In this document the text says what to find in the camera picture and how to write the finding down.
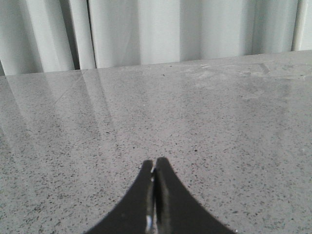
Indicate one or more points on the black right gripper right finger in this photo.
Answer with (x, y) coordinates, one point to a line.
(177, 210)

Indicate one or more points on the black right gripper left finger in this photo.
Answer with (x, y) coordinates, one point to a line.
(134, 214)

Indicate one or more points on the grey-white curtain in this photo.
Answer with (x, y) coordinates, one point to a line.
(62, 35)

